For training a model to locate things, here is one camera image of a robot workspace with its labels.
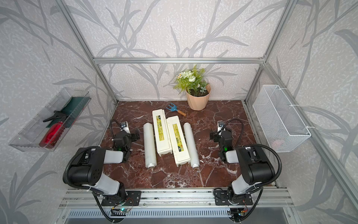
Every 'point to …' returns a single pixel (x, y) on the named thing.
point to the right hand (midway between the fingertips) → (219, 127)
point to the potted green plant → (197, 91)
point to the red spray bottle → (53, 132)
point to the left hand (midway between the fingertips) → (130, 128)
